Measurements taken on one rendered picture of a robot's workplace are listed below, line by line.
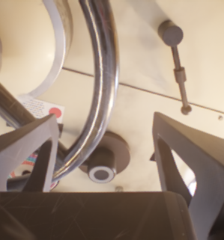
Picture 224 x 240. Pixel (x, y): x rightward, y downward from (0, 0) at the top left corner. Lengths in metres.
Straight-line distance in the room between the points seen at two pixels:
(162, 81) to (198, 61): 0.08
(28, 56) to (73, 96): 0.18
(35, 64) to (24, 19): 0.06
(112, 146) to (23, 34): 0.32
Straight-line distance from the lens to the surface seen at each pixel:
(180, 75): 0.43
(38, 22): 0.33
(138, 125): 0.52
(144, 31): 0.44
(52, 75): 0.36
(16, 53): 0.34
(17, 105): 0.27
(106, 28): 0.19
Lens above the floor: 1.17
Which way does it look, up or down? 32 degrees up
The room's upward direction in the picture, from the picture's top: 160 degrees counter-clockwise
